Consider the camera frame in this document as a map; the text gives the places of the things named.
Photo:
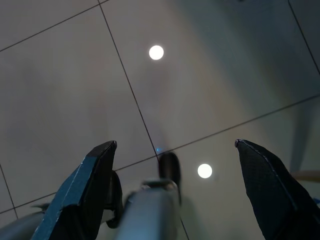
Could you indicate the silver robot left leg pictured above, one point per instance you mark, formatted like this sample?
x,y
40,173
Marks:
x,y
17,227

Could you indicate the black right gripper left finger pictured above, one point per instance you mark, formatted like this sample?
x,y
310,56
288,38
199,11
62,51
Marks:
x,y
75,195

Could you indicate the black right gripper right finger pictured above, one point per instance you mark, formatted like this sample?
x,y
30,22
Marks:
x,y
270,195

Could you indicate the light wooden bar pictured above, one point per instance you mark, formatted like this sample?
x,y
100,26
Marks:
x,y
307,175

